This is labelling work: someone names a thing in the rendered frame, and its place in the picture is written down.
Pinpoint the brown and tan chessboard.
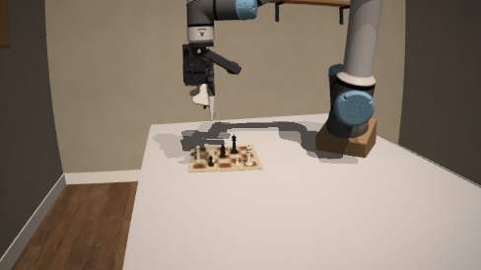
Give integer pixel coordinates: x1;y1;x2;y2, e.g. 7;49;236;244
188;145;263;172

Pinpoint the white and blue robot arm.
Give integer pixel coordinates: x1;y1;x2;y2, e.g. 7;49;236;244
186;0;382;138

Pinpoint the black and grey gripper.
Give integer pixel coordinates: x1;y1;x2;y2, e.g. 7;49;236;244
182;42;216;121

